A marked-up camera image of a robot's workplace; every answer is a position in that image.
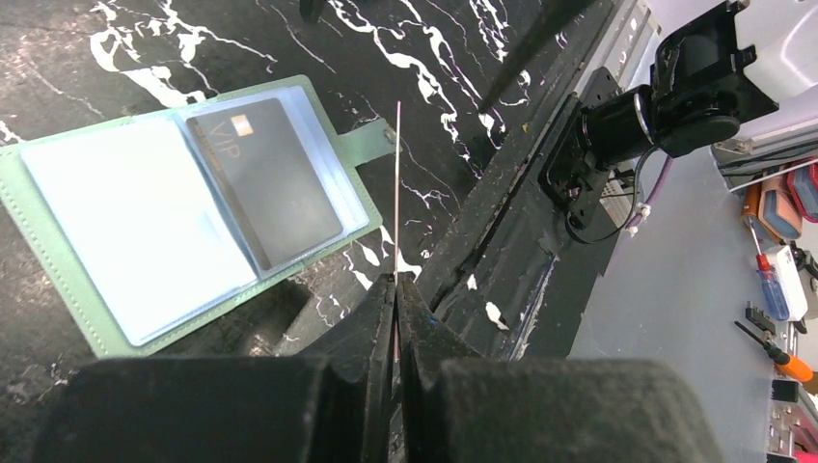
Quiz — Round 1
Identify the orange handled screwdriver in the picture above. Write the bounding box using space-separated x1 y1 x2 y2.
734 320 814 383

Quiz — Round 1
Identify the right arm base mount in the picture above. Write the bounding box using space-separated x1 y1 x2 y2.
537 68 653 244

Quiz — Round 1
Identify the green card holder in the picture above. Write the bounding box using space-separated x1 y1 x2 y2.
1 75 395 358

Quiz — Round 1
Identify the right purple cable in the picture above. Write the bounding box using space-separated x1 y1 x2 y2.
626 152 675 237

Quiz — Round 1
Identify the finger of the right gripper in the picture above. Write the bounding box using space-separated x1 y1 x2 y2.
478 1 597 115

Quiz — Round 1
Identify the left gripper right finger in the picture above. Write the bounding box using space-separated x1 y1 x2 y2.
396 278 723 462

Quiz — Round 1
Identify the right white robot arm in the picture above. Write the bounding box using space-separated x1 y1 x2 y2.
536 1 817 170

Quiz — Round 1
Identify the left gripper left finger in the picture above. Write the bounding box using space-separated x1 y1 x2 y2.
33 275 395 462

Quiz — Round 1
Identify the black VIP credit card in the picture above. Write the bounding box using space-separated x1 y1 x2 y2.
184 98 343 273

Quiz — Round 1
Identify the red handled screwdriver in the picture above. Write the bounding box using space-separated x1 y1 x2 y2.
748 219 790 321

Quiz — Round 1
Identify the aluminium frame rail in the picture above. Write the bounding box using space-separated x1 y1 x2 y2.
573 1 661 95

